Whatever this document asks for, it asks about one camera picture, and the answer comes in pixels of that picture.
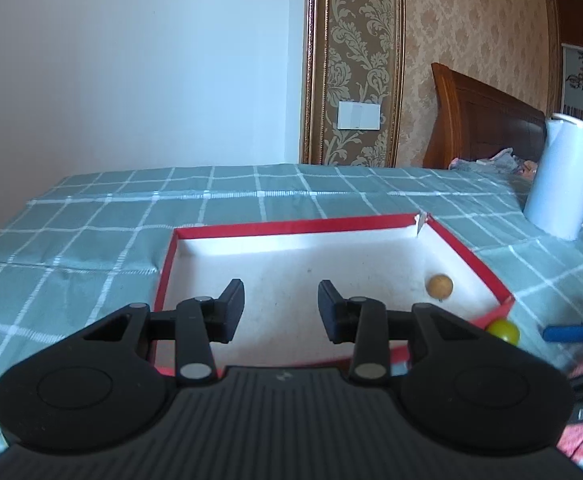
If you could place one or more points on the green checked tablecloth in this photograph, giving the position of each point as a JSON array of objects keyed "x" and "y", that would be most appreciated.
[{"x": 96, "y": 220}]

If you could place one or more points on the gilded floral wall panel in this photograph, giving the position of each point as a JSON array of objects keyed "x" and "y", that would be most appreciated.
[{"x": 354, "y": 35}]

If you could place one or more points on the red cardboard box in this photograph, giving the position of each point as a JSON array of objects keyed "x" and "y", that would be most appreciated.
[{"x": 291, "y": 280}]

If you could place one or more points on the brown longan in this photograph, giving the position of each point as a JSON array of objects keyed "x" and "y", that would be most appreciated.
[{"x": 439, "y": 287}]

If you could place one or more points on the crumpled bedding pile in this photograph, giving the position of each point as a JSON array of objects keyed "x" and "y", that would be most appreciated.
[{"x": 496, "y": 162}]

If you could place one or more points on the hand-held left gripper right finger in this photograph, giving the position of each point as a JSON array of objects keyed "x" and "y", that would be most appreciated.
[{"x": 328, "y": 310}]

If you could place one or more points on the wooden bed headboard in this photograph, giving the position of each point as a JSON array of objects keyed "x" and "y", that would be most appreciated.
[{"x": 486, "y": 125}]

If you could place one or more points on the white electric kettle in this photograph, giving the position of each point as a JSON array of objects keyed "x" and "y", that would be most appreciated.
[{"x": 561, "y": 175}]

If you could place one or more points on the small yellow-green round fruit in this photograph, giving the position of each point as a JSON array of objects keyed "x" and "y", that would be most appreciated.
[{"x": 504, "y": 331}]

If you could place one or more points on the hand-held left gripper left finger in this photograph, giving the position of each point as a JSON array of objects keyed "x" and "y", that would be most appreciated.
[{"x": 231, "y": 310}]

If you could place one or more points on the white wall switch plate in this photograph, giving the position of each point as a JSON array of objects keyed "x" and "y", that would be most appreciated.
[{"x": 359, "y": 115}]

